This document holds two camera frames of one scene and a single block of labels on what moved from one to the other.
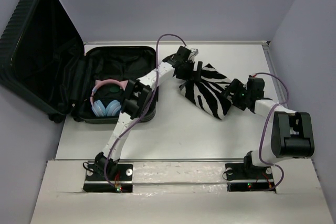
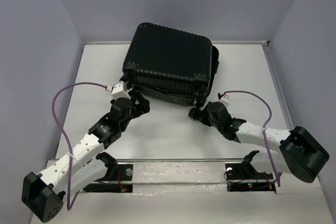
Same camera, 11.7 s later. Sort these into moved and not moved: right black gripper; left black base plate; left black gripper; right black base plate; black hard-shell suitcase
Moved: right black gripper; black hard-shell suitcase; left black gripper
Not moved: right black base plate; left black base plate
